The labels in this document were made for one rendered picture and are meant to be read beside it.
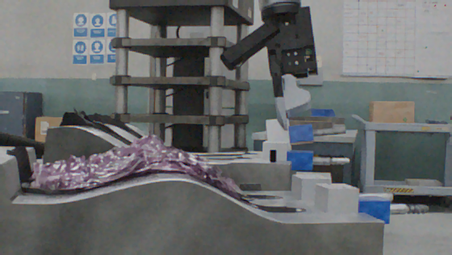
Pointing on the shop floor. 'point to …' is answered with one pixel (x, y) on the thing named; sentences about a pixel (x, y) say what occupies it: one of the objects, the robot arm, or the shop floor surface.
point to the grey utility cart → (366, 184)
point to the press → (184, 69)
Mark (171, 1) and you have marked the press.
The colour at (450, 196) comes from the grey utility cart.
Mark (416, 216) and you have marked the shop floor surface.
